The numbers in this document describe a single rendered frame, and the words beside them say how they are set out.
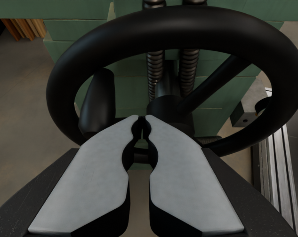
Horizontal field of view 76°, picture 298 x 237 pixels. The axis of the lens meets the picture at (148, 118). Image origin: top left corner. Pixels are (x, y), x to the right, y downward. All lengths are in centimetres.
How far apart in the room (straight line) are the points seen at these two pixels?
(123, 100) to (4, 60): 147
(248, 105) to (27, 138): 116
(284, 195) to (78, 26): 91
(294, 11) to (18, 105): 143
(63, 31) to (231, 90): 38
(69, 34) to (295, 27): 214
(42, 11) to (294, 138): 109
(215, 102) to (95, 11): 36
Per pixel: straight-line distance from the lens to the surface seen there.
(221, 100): 54
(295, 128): 118
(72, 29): 38
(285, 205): 96
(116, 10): 24
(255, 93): 60
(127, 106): 52
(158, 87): 26
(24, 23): 191
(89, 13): 36
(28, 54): 184
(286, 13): 41
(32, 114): 141
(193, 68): 27
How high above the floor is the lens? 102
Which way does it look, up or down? 58 degrees down
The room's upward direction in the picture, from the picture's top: 1 degrees clockwise
